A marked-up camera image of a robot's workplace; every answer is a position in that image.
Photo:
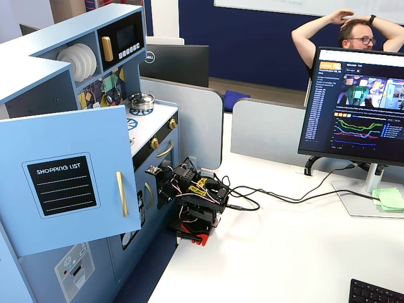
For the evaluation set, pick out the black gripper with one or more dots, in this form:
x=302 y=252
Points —
x=163 y=193

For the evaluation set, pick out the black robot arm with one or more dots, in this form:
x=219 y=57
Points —
x=202 y=195

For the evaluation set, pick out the red arm base clamp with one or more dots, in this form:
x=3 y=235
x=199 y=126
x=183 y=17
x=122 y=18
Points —
x=197 y=235

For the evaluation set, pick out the silver pot lid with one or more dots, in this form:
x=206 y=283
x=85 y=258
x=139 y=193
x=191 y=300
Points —
x=142 y=98

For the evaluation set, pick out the gold stove knob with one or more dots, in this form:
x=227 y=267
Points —
x=154 y=143
x=172 y=123

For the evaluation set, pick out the grey desk divider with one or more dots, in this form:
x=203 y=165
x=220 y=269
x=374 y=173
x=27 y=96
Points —
x=268 y=129
x=195 y=126

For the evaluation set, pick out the blue door with shopping list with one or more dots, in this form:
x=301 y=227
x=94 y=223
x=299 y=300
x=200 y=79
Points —
x=104 y=148

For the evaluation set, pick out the silver metal pot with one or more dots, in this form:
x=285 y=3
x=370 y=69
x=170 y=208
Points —
x=142 y=105

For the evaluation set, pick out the silver spoon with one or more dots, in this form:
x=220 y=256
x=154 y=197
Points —
x=109 y=99

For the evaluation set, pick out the silver slotted spatula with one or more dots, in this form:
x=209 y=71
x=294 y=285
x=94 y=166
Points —
x=96 y=104

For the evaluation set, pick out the blue cushion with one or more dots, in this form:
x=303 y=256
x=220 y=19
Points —
x=236 y=94

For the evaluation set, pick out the black Dell monitor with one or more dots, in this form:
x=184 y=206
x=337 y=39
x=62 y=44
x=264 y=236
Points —
x=180 y=64

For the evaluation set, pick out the white plate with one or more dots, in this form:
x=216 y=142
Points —
x=67 y=61
x=82 y=64
x=93 y=60

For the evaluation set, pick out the black toy microwave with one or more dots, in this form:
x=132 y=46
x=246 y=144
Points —
x=126 y=38

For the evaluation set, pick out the blue toy kitchen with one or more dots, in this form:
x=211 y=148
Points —
x=38 y=79

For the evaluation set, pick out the silver monitor stand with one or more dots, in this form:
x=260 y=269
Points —
x=372 y=183

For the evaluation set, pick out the computer monitor with graphs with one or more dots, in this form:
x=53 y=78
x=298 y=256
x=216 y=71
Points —
x=353 y=104

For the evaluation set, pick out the brown cardboard box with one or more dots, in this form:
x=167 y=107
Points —
x=67 y=9

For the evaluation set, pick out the light green cloth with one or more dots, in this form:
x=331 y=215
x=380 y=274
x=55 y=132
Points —
x=389 y=199

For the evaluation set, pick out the whiteboard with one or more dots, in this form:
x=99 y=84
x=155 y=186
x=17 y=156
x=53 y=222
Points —
x=284 y=4

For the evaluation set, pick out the black keyboard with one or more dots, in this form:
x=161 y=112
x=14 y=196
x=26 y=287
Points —
x=375 y=292

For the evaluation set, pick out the man with glasses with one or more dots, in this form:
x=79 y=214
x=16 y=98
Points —
x=356 y=34

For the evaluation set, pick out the black wristwatch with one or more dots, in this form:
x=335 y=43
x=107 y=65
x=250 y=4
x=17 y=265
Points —
x=372 y=19

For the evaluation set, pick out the small wrist camera board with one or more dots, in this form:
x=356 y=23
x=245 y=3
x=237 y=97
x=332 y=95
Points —
x=153 y=170

